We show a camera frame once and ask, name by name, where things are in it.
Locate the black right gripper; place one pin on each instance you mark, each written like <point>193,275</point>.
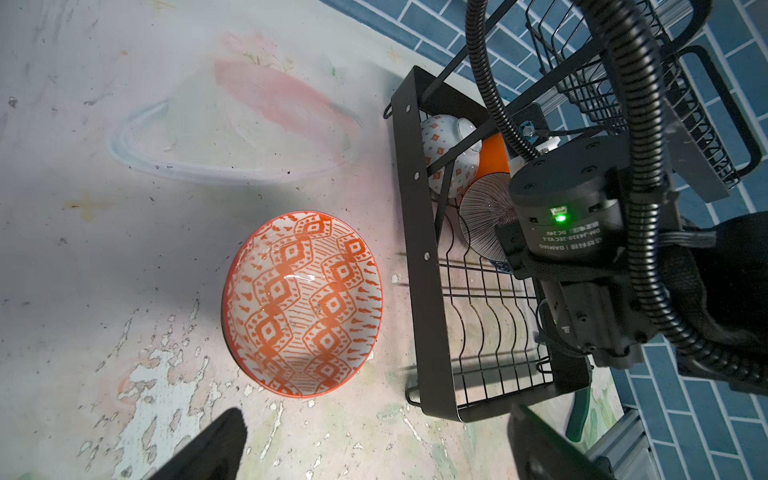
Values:
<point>594,308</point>

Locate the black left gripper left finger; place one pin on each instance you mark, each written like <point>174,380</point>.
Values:
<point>215,453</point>

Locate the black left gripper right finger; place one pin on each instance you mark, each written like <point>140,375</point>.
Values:
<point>540,452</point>

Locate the red striped ceramic bowl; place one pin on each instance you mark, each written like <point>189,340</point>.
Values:
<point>486,205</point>

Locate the orange plastic bowl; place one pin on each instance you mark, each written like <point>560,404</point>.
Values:
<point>493,157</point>

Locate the black wire dish rack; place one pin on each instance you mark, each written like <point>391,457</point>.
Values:
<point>477,327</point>

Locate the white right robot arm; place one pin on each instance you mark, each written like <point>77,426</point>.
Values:
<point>598,222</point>

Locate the green handled pliers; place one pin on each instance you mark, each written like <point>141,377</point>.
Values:
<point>578,415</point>

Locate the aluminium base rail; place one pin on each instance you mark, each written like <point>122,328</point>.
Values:
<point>624,452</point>

